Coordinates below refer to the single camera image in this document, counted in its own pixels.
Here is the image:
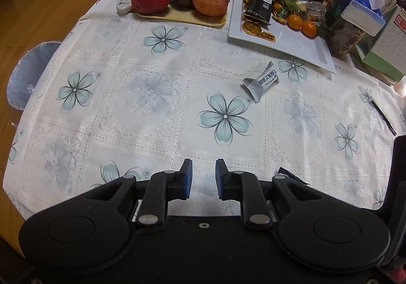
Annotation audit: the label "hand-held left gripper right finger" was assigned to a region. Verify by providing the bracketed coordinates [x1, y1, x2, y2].
[215, 159, 323, 230]

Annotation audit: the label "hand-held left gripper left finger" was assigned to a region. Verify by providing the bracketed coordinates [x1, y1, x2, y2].
[86, 159, 193, 230]

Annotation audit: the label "grey snack packet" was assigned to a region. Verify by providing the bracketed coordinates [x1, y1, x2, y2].
[242, 61, 280, 104]

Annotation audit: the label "black white snack packet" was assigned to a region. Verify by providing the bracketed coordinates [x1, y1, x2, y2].
[278, 167, 310, 186]

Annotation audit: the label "white floral tablecloth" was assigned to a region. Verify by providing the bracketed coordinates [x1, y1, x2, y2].
[3, 8, 406, 219]

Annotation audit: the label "black pen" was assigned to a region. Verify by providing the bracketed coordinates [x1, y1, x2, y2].
[370, 99, 397, 136]

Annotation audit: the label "white rectangular plate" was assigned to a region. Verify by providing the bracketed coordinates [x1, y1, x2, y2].
[227, 0, 336, 74]

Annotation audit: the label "gold chocolate coin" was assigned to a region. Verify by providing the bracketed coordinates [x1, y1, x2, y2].
[242, 20, 261, 36]

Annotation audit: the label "yellow fruit tray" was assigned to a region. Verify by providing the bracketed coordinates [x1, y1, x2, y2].
[136, 1, 228, 28]

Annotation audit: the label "white lidded jar dark contents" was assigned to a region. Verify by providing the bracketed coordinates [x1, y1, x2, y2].
[328, 0, 386, 58]

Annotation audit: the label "green leaf sprig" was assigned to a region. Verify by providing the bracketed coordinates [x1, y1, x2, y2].
[277, 0, 299, 20]

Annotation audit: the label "blue grey round cushion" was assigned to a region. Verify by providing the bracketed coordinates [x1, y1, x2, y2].
[7, 42, 63, 110]

